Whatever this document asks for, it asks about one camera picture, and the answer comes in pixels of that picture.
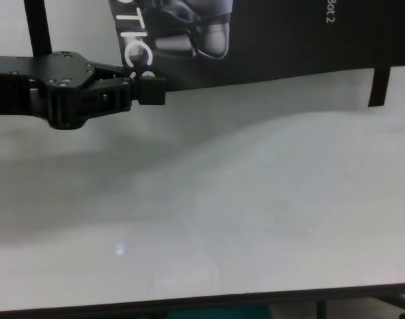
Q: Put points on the black robot print poster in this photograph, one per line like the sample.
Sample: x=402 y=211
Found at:
x=289 y=40

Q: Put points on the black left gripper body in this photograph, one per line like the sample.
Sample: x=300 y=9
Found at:
x=40 y=73

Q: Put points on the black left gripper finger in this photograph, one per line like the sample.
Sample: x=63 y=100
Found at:
x=111 y=73
x=152 y=91

